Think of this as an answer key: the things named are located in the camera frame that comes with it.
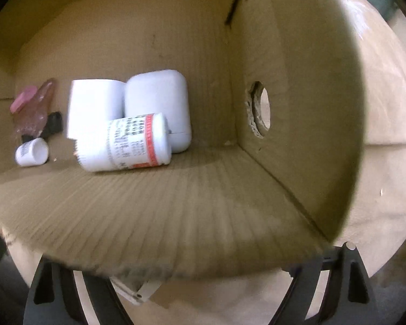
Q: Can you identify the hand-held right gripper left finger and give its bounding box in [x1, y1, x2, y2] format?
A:
[23, 258, 136, 325]

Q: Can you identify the white power adapter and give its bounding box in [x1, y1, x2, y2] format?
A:
[67, 79, 126, 140]

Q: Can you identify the black cylindrical battery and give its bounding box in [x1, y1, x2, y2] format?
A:
[21, 111, 63, 143]

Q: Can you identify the brown cardboard box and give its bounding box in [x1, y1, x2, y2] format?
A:
[0, 0, 369, 280]

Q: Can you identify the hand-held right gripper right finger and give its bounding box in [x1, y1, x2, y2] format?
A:
[264, 241, 379, 325]

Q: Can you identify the white pill bottle red label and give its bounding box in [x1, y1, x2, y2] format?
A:
[74, 113, 172, 173]

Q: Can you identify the small white jar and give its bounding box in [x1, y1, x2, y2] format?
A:
[15, 138, 50, 167]

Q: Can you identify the white earbuds case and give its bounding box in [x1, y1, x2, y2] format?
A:
[124, 69, 193, 154]

